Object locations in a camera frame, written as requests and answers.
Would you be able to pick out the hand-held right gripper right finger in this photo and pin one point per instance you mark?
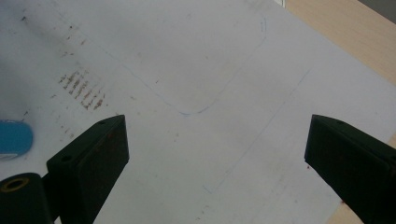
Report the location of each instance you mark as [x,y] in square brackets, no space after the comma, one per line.
[351,158]

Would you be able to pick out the blue and white ball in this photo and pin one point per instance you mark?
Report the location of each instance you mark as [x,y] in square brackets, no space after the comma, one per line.
[14,138]

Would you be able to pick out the white paper sheet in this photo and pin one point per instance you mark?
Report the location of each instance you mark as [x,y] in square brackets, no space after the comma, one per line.
[218,62]

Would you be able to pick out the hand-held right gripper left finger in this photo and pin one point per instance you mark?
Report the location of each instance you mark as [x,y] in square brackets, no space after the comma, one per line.
[93,161]

